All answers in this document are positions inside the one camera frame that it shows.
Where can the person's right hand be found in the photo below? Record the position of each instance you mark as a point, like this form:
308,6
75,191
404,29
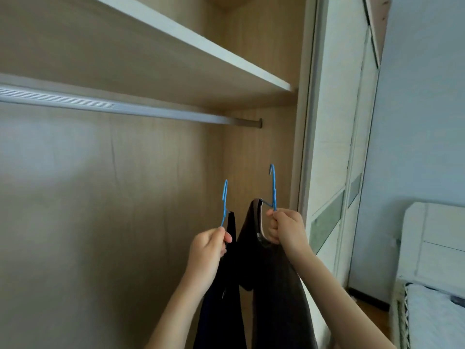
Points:
288,230

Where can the white wardrobe shelf board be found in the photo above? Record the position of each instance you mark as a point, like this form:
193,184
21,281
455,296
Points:
218,56

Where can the bed with white quilted mattress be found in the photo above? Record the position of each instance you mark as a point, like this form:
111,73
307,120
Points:
436,316

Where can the white padded headboard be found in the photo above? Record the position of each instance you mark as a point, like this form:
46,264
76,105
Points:
436,232

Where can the metal closet rod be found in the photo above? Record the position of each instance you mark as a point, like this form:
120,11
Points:
109,104

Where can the white wardrobe with wooden side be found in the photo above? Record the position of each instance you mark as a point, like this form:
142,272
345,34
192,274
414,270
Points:
109,214

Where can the person's right forearm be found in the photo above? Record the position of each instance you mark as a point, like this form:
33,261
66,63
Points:
334,305

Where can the grey-brown t-shirt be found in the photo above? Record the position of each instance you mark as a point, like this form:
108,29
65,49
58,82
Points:
279,305

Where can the person's left forearm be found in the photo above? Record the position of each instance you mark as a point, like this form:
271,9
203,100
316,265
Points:
178,316

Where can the person's left hand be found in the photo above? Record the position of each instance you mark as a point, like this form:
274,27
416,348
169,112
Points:
207,254

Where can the black Li-Ning t-shirt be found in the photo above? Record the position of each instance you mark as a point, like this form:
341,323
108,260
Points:
221,305

